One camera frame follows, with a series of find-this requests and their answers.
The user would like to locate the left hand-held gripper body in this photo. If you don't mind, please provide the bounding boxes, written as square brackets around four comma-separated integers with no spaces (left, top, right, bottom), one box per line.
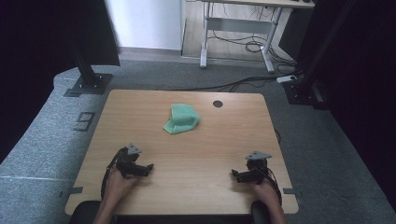
[116,143,148,179]

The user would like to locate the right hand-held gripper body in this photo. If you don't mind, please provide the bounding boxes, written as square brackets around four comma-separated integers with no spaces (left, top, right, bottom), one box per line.
[244,150,273,185]

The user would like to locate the green cloth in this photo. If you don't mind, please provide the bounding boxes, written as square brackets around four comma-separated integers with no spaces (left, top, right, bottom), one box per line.
[163,103,202,135]

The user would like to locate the person's right hand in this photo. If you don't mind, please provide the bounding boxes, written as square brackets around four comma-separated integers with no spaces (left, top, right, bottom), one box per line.
[249,178,282,209]

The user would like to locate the person's left hand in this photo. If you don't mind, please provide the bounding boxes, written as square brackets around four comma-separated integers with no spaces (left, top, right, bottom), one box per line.
[103,164,140,203]

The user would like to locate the black chair armrest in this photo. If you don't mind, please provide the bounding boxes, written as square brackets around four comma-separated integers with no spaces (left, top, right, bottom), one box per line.
[250,200,273,224]
[68,200,103,224]

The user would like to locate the grey tape strip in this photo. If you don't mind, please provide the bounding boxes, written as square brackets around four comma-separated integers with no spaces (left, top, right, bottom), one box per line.
[282,187,304,199]
[59,186,84,199]

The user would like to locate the dark floor socket box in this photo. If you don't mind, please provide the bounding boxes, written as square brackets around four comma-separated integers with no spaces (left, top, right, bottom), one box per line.
[72,111,96,133]

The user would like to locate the black metal stand with base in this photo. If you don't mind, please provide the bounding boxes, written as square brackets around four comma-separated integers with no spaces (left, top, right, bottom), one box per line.
[282,0,358,110]
[64,40,113,98]

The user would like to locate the white power strip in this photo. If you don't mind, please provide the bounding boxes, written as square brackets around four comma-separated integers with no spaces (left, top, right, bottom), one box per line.
[276,75,298,85]

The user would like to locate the black curtain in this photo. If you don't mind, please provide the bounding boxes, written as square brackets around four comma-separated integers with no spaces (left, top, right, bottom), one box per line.
[295,0,396,213]
[0,0,121,164]

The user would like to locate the black computer tower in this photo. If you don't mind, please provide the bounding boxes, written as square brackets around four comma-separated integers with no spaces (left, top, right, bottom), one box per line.
[277,7,310,61]

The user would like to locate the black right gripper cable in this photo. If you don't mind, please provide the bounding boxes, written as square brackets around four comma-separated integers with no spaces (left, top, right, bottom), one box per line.
[261,167,283,207]

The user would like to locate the long black floor cable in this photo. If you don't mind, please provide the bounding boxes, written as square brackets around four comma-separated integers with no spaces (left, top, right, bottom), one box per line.
[154,72,302,93]

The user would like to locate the tangled black cables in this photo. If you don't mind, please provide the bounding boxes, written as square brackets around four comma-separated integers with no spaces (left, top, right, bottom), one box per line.
[207,29,297,68]

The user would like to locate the grey metal frame desk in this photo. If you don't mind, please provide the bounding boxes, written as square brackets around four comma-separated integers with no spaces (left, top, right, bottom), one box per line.
[186,0,316,75]

